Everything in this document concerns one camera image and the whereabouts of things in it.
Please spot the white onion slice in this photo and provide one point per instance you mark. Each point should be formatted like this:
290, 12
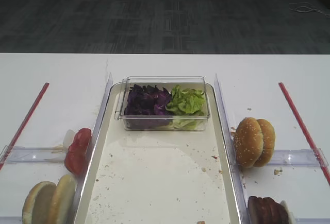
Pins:
68, 139

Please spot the clear cross divider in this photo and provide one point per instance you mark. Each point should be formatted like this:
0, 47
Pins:
299, 158
26, 155

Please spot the purple cabbage shreds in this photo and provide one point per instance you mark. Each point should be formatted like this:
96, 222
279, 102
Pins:
147, 100

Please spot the brown meat patties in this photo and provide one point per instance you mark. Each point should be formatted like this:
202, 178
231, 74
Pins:
267, 210

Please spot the right red strip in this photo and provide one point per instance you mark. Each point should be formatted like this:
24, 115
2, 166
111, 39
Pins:
305, 131

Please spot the red tomato slices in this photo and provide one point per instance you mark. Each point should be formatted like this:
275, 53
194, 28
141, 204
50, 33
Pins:
76, 156

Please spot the left red strip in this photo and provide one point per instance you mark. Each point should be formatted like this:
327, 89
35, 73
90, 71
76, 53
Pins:
23, 124

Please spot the green lettuce leaves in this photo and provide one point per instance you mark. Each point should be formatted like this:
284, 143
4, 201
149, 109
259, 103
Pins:
186, 102

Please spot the left clear cross divider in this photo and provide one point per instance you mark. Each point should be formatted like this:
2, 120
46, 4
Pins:
26, 155

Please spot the sesame bun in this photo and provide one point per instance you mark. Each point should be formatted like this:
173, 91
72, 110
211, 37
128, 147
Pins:
269, 138
248, 142

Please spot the white metal tray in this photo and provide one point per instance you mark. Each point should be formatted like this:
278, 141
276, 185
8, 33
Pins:
157, 176

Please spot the sesame bun top front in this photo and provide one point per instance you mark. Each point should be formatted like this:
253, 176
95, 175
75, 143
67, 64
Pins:
248, 142

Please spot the white holder behind patties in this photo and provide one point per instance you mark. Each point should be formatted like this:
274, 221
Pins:
291, 217

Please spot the right clear cross divider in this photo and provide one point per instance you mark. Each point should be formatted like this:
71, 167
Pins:
299, 158

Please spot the clear plastic salad container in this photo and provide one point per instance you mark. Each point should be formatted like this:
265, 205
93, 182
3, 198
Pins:
162, 123

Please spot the pale bun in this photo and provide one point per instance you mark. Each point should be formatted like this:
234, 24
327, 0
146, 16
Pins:
37, 203
62, 200

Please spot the left long clear divider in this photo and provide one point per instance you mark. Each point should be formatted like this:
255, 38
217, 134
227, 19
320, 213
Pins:
99, 121

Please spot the sesame bun top rear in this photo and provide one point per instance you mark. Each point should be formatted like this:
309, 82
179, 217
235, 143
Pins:
269, 138

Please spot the red strip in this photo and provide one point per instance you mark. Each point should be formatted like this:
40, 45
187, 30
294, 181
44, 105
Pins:
305, 131
23, 124

